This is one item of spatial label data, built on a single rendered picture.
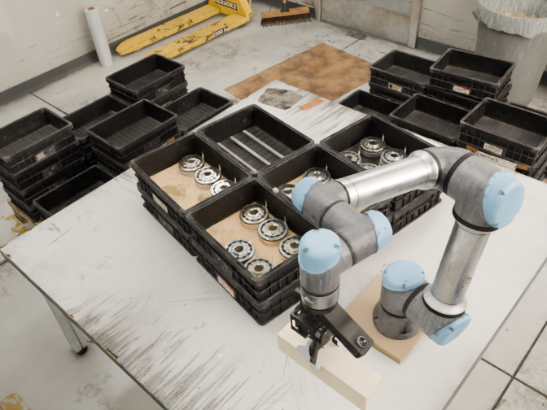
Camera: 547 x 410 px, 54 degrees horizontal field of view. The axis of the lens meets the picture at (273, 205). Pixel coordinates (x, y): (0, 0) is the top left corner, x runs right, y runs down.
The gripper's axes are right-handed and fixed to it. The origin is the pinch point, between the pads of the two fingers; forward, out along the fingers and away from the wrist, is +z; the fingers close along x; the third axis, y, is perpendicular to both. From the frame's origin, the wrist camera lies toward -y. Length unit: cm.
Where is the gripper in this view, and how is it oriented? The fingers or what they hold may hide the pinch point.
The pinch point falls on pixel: (327, 359)
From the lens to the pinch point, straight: 123.2
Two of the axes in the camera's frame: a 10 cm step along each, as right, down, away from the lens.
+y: -7.4, -4.1, 5.3
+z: 0.6, 7.4, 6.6
